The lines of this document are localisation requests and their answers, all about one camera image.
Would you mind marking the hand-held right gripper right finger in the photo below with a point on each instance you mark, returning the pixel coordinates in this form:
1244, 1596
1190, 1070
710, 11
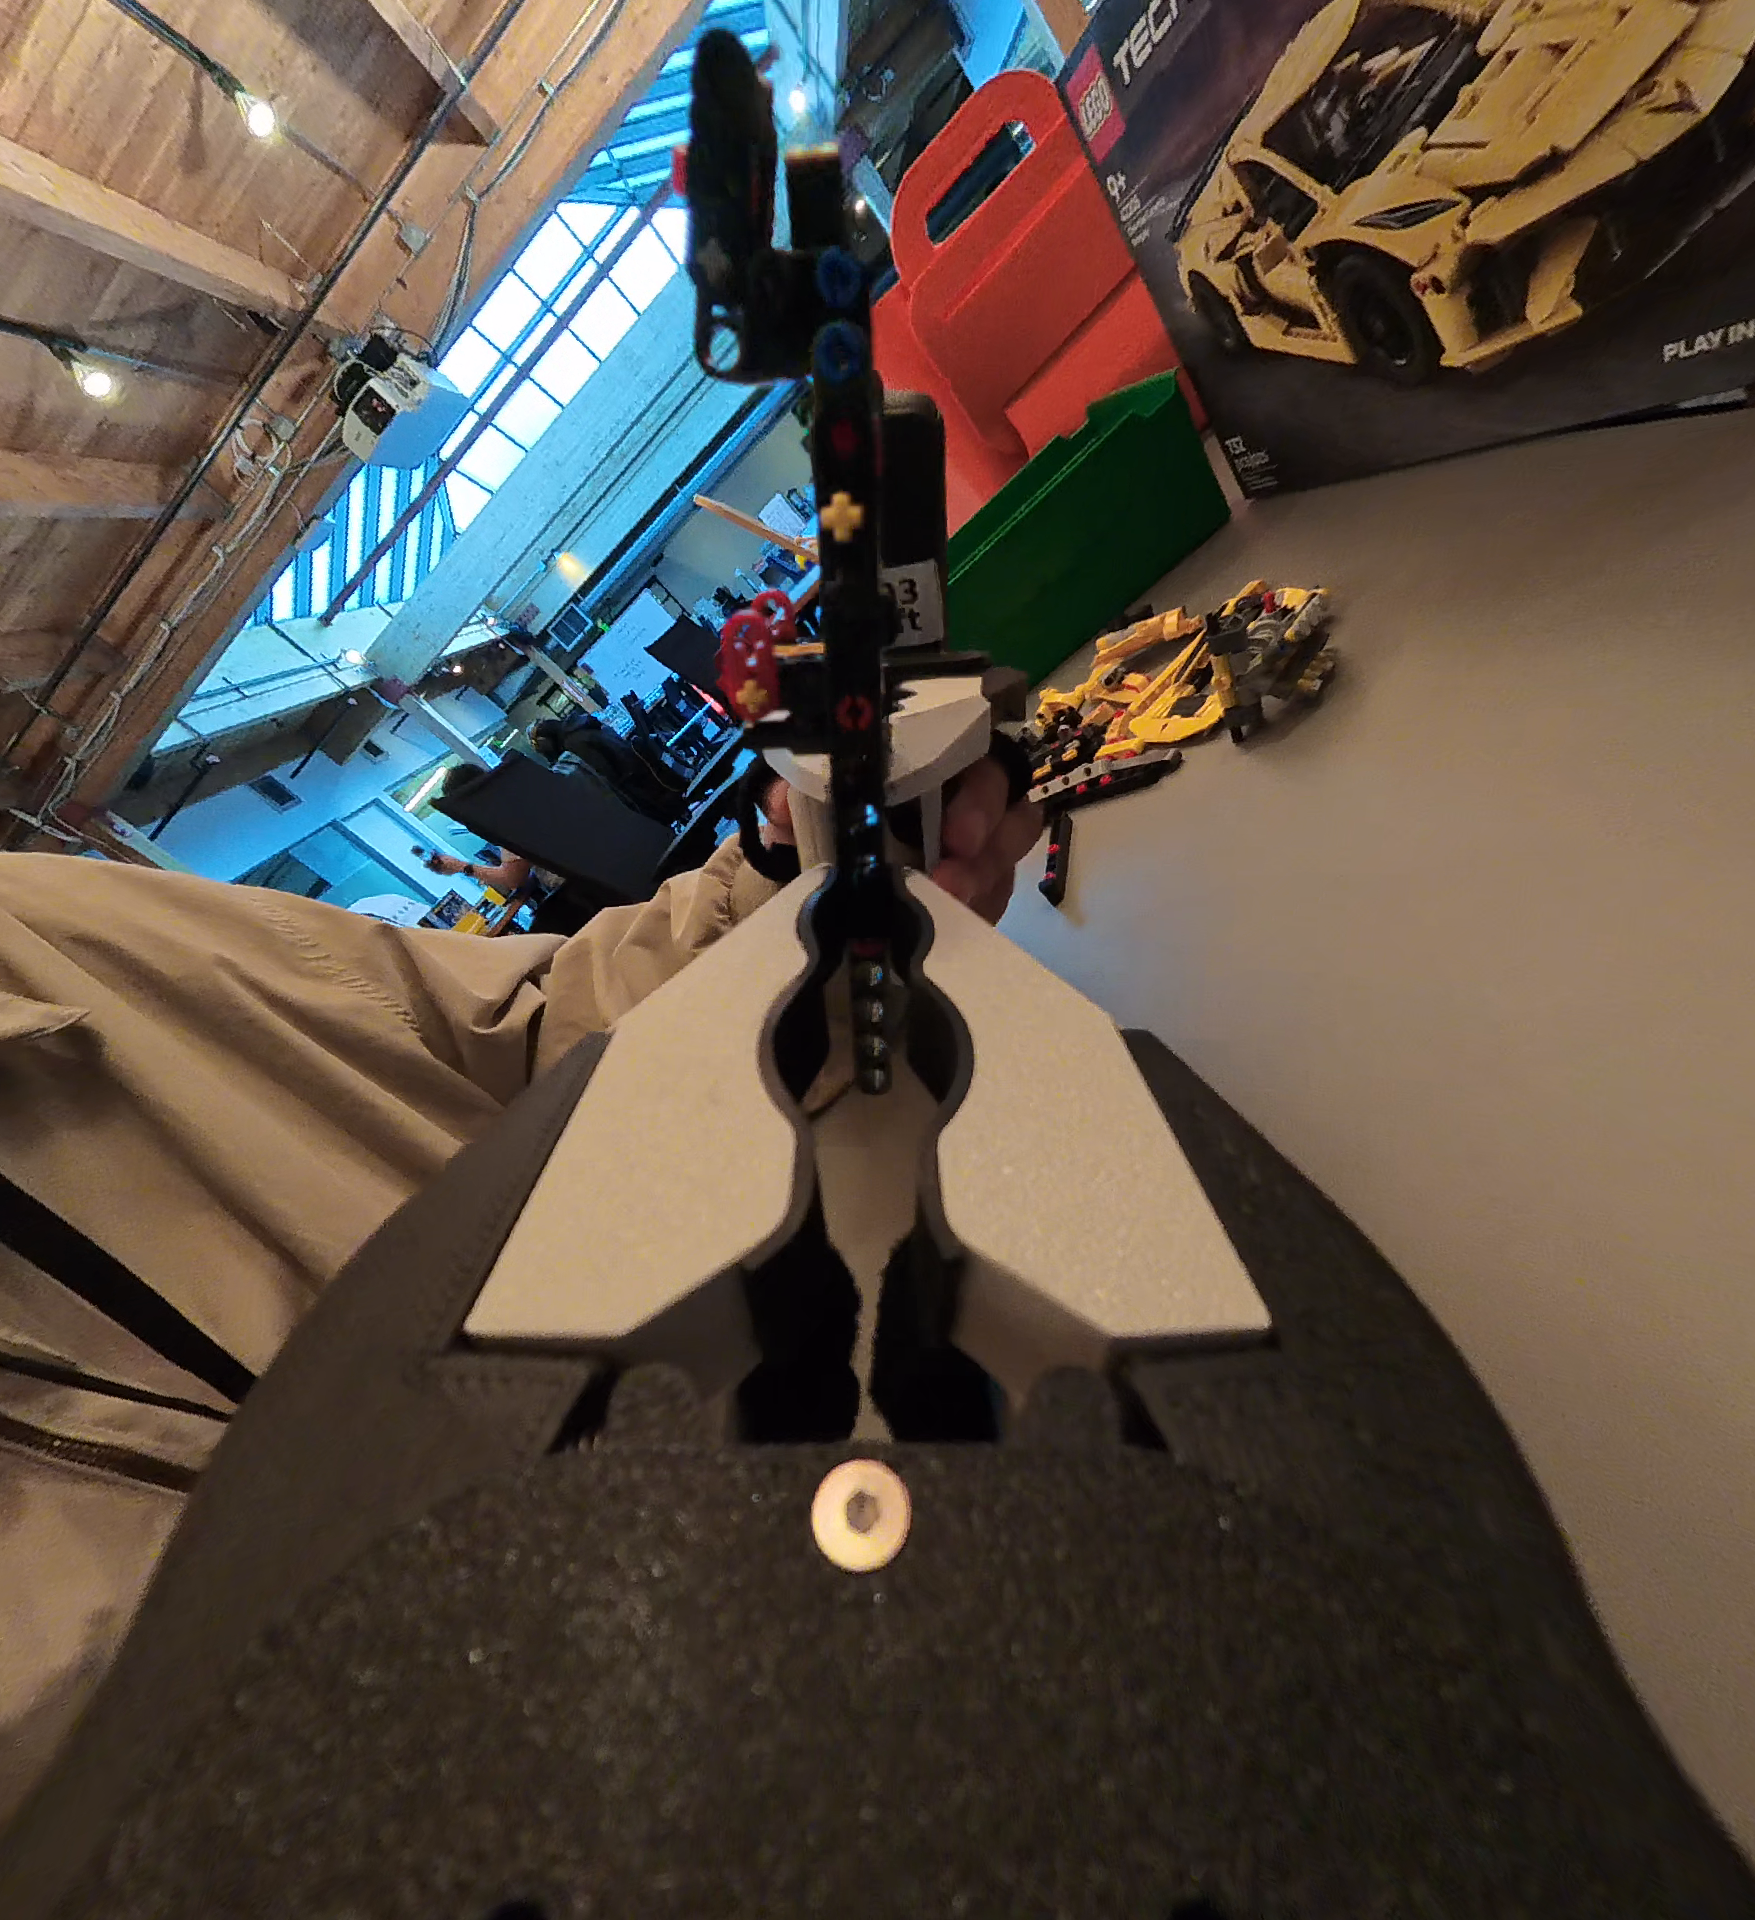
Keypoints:
1101, 1198

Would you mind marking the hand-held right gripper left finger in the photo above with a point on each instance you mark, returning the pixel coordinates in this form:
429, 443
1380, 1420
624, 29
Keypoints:
637, 1186

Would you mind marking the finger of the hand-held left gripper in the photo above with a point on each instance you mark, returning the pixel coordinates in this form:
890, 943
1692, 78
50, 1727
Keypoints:
814, 810
959, 721

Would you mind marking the black grey brick chassis assembly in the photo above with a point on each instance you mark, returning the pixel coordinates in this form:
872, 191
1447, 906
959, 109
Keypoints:
850, 602

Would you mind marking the grey yellow brick chunk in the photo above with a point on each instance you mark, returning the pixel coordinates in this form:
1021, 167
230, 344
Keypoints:
1275, 646

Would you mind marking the person's left forearm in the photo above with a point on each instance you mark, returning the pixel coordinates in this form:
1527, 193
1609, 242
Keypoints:
637, 960

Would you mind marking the person's left hand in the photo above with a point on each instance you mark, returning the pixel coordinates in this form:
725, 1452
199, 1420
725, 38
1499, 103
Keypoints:
995, 838

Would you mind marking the black beam with red pin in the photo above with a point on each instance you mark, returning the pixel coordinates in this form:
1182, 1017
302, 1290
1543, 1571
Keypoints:
1059, 862

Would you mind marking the green plastic storage box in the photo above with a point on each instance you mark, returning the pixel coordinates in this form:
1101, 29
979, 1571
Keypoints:
1085, 542

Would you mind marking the yellow brick panel assembly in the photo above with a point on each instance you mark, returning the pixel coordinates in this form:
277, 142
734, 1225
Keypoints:
1147, 692

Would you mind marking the red plastic storage box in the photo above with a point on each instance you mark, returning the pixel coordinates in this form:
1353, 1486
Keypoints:
1028, 299

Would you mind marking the black office chair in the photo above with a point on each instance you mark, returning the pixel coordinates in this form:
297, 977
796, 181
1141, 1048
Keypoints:
564, 828

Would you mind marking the dark toy car set box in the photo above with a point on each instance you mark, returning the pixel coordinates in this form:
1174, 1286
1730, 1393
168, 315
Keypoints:
1569, 394

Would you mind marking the ceiling spot light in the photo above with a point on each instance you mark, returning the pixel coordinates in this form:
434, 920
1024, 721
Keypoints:
99, 382
258, 115

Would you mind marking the white ceiling camera unit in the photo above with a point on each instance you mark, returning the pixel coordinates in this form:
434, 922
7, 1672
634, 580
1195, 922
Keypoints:
376, 397

